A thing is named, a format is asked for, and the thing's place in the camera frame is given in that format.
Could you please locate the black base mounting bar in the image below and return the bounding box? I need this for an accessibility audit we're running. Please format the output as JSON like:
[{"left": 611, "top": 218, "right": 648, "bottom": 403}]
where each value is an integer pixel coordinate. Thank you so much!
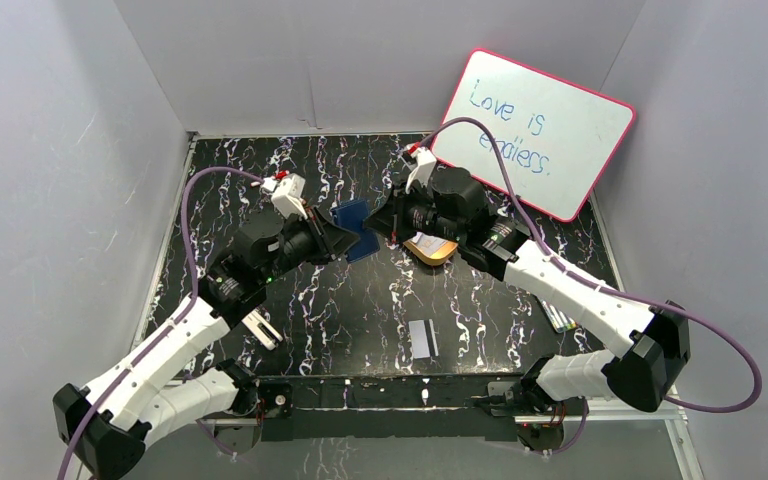
[{"left": 191, "top": 374, "right": 624, "bottom": 444}]

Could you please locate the pink framed whiteboard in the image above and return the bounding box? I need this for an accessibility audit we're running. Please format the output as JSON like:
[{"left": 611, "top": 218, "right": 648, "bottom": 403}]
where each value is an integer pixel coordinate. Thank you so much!
[{"left": 431, "top": 49, "right": 636, "bottom": 222}]

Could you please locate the white magnetic stripe card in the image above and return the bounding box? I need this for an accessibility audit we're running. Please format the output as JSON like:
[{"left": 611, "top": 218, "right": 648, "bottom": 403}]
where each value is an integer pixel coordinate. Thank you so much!
[{"left": 408, "top": 319, "right": 439, "bottom": 359}]

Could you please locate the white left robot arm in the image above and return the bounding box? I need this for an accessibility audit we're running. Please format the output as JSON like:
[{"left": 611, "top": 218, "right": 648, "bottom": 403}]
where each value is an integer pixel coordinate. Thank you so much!
[{"left": 53, "top": 208, "right": 362, "bottom": 479}]

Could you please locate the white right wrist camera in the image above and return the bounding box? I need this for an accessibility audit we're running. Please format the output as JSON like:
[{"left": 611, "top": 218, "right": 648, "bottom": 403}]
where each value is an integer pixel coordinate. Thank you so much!
[{"left": 405, "top": 144, "right": 437, "bottom": 194}]

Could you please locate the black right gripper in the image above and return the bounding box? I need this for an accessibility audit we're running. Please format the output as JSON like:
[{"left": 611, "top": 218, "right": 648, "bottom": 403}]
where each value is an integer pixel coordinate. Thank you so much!
[{"left": 362, "top": 179, "right": 463, "bottom": 245}]

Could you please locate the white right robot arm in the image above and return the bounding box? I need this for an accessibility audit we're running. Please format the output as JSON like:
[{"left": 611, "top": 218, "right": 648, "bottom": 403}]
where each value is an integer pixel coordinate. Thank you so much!
[{"left": 363, "top": 168, "right": 689, "bottom": 414}]

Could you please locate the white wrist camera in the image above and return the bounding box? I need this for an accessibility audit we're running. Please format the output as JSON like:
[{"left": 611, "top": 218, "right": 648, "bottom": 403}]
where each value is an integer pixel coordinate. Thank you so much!
[
  {"left": 405, "top": 144, "right": 437, "bottom": 194},
  {"left": 261, "top": 171, "right": 307, "bottom": 219}
]

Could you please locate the yellow oval tray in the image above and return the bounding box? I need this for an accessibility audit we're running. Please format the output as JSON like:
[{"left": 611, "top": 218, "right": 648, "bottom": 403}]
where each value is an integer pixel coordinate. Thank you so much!
[{"left": 403, "top": 233, "right": 458, "bottom": 267}]

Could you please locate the coloured marker pen set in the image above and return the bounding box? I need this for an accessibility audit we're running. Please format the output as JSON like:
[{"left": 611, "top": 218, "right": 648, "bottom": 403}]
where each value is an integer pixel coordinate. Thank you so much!
[{"left": 538, "top": 299, "right": 579, "bottom": 333}]

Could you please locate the silver credit card stack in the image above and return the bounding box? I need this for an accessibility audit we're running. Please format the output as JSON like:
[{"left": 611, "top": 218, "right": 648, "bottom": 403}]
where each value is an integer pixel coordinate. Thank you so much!
[{"left": 407, "top": 233, "right": 448, "bottom": 257}]

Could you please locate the blue leather card holder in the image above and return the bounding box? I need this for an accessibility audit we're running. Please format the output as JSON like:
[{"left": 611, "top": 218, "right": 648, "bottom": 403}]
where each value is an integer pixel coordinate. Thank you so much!
[{"left": 331, "top": 198, "right": 380, "bottom": 264}]

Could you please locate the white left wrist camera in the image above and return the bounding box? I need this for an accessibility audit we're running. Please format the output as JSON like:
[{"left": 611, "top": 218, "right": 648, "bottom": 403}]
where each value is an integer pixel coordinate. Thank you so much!
[{"left": 261, "top": 171, "right": 307, "bottom": 219}]

